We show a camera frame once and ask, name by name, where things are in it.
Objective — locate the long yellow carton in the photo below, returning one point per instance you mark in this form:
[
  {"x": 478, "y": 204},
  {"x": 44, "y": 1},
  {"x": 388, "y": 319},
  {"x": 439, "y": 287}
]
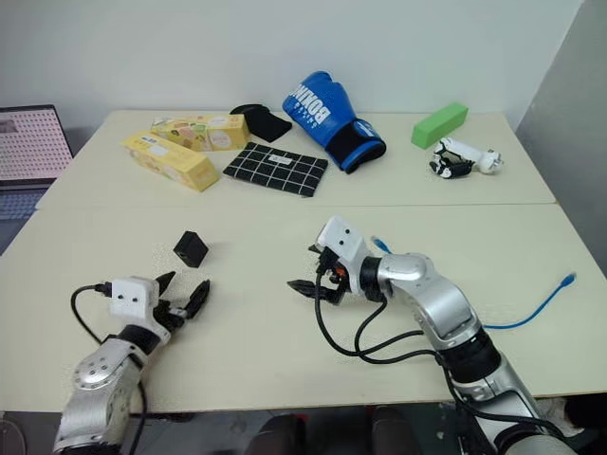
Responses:
[{"x": 168, "y": 158}]

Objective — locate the yellow green printed carton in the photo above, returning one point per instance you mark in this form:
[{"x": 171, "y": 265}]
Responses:
[{"x": 204, "y": 130}]

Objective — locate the blue boxing glove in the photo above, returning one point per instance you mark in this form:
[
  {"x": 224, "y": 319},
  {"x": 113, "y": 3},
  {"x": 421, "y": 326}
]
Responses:
[{"x": 327, "y": 116}]

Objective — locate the white crumpled object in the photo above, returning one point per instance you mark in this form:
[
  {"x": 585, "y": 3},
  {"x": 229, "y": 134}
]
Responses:
[{"x": 562, "y": 417}]

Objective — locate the small black box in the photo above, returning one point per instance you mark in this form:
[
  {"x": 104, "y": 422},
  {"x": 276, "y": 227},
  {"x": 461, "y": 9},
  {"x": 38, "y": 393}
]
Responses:
[{"x": 190, "y": 249}]

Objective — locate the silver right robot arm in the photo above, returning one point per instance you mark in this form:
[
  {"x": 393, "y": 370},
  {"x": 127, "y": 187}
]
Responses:
[{"x": 446, "y": 296}]

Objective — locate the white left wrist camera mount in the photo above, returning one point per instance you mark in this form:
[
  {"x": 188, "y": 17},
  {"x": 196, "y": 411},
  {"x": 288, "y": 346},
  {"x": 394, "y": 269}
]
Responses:
[{"x": 133, "y": 296}]

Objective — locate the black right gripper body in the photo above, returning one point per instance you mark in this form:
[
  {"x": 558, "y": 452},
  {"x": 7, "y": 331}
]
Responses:
[{"x": 332, "y": 272}]

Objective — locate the green rectangular block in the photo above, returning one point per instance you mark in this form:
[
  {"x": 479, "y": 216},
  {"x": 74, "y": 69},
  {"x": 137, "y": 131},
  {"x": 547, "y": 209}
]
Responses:
[{"x": 438, "y": 124}]

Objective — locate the black folded cloth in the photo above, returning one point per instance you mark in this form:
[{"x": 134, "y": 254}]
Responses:
[{"x": 265, "y": 122}]

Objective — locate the white and black gadget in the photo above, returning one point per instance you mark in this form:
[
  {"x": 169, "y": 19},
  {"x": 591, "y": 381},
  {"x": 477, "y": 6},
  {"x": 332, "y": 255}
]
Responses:
[{"x": 467, "y": 154}]

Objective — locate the open laptop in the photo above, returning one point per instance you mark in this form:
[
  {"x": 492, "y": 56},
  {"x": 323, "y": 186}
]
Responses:
[{"x": 28, "y": 151}]

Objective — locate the dark rounded shape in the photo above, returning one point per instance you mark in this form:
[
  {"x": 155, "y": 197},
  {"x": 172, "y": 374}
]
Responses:
[
  {"x": 280, "y": 433},
  {"x": 394, "y": 431}
]

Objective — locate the black white-grid pouch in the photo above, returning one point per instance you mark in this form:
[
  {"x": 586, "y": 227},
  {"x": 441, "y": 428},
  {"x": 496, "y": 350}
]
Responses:
[{"x": 275, "y": 168}]

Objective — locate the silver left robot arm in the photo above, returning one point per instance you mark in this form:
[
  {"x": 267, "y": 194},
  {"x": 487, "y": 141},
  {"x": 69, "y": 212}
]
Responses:
[{"x": 102, "y": 374}]

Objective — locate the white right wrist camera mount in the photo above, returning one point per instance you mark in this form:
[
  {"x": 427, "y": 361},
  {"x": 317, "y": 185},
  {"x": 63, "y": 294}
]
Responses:
[{"x": 342, "y": 239}]

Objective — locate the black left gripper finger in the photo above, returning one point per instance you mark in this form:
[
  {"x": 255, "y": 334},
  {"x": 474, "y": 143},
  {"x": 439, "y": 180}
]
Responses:
[
  {"x": 163, "y": 284},
  {"x": 198, "y": 298}
]

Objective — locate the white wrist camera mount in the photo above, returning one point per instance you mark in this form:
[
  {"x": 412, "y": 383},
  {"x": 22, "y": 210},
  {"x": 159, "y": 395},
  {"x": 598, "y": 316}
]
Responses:
[
  {"x": 342, "y": 239},
  {"x": 133, "y": 296}
]

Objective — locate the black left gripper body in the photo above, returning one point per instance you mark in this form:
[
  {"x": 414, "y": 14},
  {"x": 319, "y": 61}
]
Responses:
[{"x": 170, "y": 315}]

